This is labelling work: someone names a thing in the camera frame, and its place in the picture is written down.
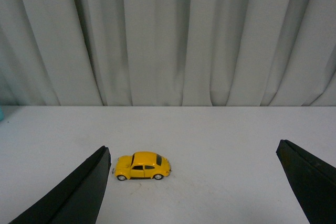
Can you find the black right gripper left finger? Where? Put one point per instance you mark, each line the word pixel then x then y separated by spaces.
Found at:
pixel 77 198

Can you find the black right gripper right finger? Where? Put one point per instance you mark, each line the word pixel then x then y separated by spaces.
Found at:
pixel 312 181

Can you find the yellow beetle toy car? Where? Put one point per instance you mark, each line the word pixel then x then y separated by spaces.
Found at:
pixel 142 165

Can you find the light blue plastic bin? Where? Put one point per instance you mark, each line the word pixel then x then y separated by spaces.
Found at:
pixel 1 114

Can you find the grey pleated curtain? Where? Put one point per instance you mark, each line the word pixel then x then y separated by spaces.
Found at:
pixel 168 52

